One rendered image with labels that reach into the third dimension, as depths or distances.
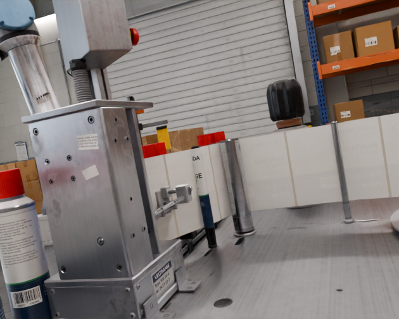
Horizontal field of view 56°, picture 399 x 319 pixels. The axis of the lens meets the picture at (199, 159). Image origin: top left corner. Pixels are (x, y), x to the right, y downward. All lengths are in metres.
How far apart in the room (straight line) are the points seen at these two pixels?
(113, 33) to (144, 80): 4.92
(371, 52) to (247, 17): 1.72
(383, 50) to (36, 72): 3.99
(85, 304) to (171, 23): 5.34
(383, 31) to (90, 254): 4.44
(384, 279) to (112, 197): 0.33
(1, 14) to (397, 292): 1.09
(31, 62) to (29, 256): 0.76
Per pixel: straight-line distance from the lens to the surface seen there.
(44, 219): 1.28
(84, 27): 0.82
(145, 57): 5.77
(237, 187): 0.72
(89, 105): 0.43
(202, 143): 1.13
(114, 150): 0.44
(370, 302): 0.47
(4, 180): 0.51
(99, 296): 0.48
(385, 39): 4.71
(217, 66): 5.40
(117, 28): 0.84
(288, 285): 0.51
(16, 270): 0.52
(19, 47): 1.20
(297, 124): 0.91
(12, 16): 1.20
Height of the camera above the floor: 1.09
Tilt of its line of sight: 4 degrees down
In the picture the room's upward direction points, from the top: 10 degrees counter-clockwise
